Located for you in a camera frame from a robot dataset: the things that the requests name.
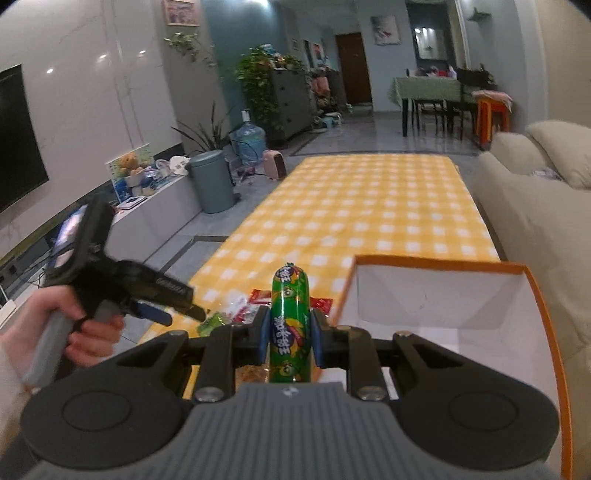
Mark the person's left forearm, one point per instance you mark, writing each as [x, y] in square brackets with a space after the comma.
[7, 406]

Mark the small green snack packet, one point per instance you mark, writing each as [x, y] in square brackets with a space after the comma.
[212, 324]

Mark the pink framed wall picture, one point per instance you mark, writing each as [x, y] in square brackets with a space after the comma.
[181, 11]

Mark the grey trash bin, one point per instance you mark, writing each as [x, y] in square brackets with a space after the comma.
[212, 184]

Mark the grey pillow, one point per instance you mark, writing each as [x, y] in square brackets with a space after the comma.
[568, 152]

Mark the stuffed toys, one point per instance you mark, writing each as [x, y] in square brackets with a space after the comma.
[281, 57]

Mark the blue white plastic bag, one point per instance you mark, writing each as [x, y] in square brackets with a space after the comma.
[154, 177]

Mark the long-leaf potted plant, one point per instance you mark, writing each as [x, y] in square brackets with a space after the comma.
[203, 134]

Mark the small blue stool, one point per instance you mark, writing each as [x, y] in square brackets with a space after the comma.
[328, 123]

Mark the tall leafy potted plant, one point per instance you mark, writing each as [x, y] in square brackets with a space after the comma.
[256, 83]

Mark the teddy bear picture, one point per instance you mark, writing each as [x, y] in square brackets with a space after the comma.
[130, 173]

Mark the person's left hand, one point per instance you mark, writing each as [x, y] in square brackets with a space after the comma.
[41, 302]

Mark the pink space heater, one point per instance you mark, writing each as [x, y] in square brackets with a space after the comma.
[274, 165]

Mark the yellow white checked tablecloth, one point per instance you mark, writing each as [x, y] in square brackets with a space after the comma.
[369, 207]

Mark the dark dining chair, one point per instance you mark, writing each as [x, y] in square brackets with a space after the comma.
[427, 115]
[475, 92]

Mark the brown wooden door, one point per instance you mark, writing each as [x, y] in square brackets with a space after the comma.
[354, 69]

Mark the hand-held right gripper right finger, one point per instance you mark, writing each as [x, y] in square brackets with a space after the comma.
[316, 337]

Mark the white flat device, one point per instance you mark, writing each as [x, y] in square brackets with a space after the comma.
[131, 202]

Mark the green sausage stick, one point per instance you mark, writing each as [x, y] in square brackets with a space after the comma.
[288, 323]

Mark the small shiny wrapper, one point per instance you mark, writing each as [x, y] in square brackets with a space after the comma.
[545, 174]

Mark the black television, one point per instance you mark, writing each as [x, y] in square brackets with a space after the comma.
[18, 138]

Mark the white cap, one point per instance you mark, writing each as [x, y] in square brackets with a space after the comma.
[179, 165]

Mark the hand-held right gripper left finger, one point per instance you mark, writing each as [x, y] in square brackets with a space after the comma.
[263, 333]

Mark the blue water jug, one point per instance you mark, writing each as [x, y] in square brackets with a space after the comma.
[248, 138]

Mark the orange plastic stool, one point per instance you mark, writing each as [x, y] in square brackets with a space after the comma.
[493, 120]

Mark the hanging vine plant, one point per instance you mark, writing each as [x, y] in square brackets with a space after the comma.
[189, 46]

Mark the white stone console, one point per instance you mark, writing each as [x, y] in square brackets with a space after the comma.
[157, 221]

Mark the dining table green cloth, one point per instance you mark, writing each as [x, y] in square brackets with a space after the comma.
[429, 87]

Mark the beige sofa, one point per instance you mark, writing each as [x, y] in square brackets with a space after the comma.
[517, 212]

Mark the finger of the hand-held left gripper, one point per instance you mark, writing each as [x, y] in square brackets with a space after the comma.
[196, 313]
[152, 314]

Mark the grey-green cabinet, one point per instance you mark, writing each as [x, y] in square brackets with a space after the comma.
[291, 104]

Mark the orange cardboard box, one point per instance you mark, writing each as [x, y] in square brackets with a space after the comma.
[438, 295]

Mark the pale wall picture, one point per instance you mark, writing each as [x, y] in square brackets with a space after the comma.
[384, 30]

